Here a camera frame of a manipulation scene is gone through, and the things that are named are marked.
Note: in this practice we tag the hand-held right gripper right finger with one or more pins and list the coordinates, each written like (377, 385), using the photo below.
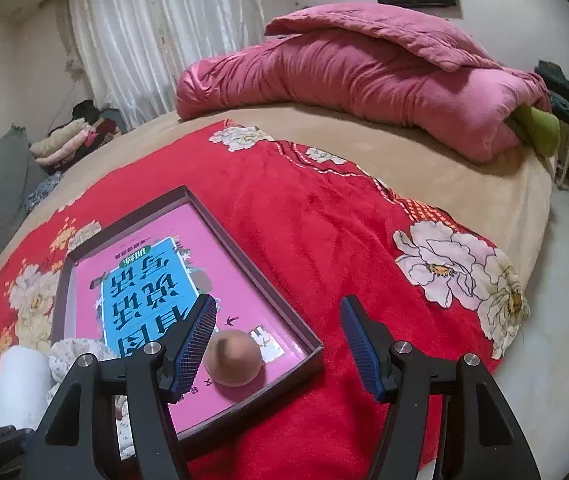
(359, 340)

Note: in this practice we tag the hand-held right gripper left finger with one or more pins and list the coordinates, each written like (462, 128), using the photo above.
(194, 345)

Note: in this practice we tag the peach soft ball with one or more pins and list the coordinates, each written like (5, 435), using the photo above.
(239, 360)

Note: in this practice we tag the white toilet paper roll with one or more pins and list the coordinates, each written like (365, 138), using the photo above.
(22, 385)

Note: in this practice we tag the shallow brown cardboard box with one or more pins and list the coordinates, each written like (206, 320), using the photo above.
(292, 377)

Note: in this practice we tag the pink and blue book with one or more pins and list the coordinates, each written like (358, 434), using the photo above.
(264, 280)

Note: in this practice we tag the white patterned cloth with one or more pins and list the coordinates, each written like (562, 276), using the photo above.
(79, 355)

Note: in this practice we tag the red floral blanket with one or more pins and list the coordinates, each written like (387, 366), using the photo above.
(314, 220)

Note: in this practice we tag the beige bed sheet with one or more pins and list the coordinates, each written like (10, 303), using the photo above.
(414, 160)

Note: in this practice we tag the blue grey patterned cloth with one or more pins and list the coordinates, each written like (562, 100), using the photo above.
(44, 192)

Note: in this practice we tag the folded beige pink clothes pile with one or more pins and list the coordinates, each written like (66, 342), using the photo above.
(64, 135)

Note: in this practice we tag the black bag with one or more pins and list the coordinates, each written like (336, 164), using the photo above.
(84, 110)

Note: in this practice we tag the white metal rack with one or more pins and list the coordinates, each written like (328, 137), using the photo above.
(561, 165)

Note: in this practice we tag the pink quilt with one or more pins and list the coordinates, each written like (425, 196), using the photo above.
(339, 70)

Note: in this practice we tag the green pillow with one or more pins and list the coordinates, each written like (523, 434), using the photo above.
(544, 130)

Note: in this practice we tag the white curtain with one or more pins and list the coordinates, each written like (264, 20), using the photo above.
(164, 35)

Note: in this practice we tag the dark folded clothes stack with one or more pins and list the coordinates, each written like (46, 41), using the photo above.
(561, 95)

